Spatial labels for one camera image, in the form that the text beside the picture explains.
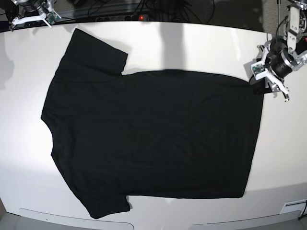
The black power strip red light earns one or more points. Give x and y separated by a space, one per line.
141 17

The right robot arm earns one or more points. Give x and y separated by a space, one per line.
18 3

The thin metal pole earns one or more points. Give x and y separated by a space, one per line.
278 2

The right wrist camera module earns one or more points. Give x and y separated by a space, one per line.
52 18

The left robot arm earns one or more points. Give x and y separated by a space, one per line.
295 23

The black printed T-shirt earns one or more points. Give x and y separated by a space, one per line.
168 133

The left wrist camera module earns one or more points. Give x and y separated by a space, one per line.
258 70

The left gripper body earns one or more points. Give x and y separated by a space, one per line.
280 57

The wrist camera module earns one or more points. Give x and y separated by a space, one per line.
52 18
258 70

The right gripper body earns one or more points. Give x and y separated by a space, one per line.
37 11

